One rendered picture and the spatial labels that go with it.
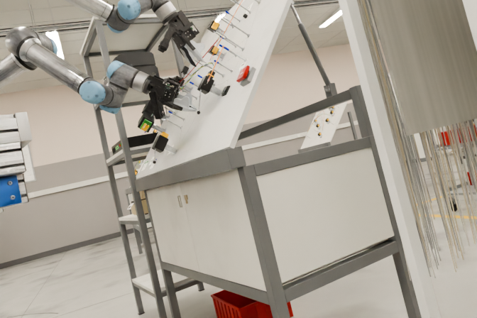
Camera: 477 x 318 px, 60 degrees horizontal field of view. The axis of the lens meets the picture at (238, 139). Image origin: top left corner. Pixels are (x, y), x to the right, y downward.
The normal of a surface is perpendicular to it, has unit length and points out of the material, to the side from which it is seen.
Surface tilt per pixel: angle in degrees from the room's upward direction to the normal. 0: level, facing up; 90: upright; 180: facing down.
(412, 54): 90
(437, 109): 90
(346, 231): 90
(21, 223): 90
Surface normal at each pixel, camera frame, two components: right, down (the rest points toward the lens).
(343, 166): 0.46, -0.17
